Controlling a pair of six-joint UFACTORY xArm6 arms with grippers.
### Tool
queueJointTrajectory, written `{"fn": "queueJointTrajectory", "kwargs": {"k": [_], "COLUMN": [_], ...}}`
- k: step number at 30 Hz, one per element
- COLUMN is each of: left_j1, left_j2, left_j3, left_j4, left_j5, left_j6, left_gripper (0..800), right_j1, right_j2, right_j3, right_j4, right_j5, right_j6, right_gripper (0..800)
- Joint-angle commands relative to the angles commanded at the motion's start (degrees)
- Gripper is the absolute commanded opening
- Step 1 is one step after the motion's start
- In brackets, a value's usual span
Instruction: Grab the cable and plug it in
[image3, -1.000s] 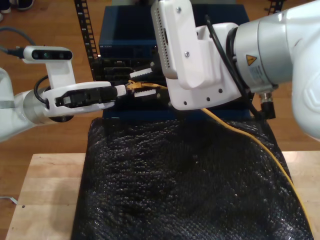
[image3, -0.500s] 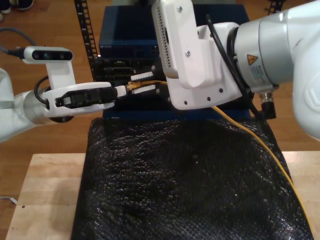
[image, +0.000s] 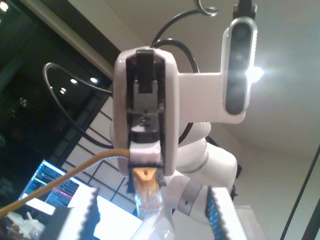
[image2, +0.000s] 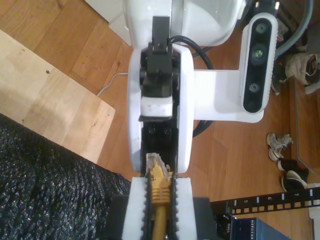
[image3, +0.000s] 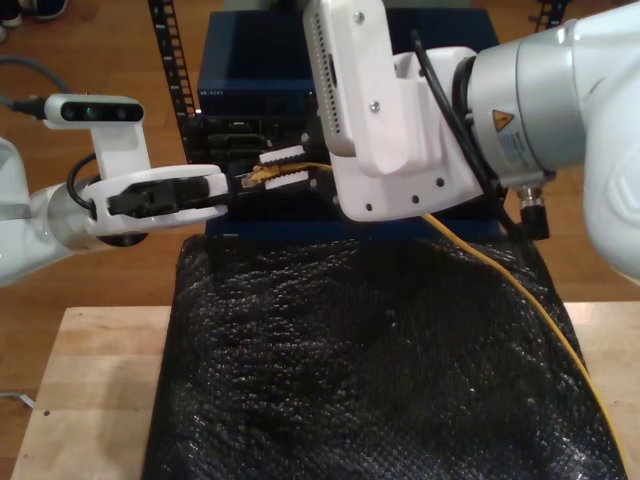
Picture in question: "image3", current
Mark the black rack server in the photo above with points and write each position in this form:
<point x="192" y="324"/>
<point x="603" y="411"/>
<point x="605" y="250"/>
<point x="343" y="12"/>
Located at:
<point x="225" y="137"/>

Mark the person's dark shoe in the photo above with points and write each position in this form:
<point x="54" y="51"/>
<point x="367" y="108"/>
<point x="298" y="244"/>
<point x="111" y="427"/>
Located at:
<point x="50" y="9"/>

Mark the black bubble mat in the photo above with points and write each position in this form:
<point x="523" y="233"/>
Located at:
<point x="350" y="400"/>

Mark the blue network switch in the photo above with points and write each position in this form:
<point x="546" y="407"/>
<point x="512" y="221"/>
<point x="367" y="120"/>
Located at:
<point x="250" y="50"/>

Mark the black perforated rack post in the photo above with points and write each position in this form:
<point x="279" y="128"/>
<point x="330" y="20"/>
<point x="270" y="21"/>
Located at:
<point x="550" y="12"/>
<point x="172" y="50"/>

